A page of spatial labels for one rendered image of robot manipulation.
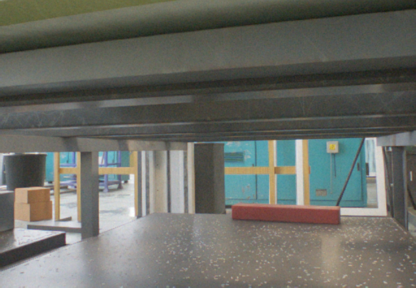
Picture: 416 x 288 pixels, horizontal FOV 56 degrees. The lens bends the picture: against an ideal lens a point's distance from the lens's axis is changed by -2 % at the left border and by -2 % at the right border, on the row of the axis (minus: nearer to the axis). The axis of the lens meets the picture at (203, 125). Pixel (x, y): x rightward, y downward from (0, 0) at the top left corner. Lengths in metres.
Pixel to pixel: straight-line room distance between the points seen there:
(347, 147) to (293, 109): 4.72
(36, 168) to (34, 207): 0.87
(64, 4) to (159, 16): 0.05
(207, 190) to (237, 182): 2.66
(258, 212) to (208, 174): 1.49
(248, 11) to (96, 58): 0.09
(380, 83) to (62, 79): 0.17
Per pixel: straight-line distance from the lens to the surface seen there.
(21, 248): 0.97
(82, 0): 0.20
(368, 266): 0.75
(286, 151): 5.16
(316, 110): 0.43
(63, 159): 10.53
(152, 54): 0.21
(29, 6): 0.22
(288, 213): 1.13
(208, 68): 0.20
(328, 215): 1.11
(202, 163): 2.62
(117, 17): 0.23
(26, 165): 5.70
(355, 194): 5.19
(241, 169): 3.90
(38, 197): 5.05
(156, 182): 2.62
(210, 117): 0.45
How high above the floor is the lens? 0.79
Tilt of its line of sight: 4 degrees up
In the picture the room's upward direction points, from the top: 1 degrees counter-clockwise
